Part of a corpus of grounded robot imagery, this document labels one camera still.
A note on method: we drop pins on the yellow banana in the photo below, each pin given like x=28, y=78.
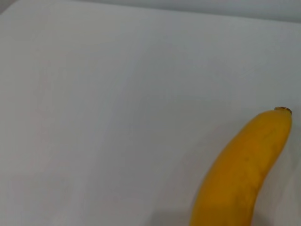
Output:
x=240, y=169

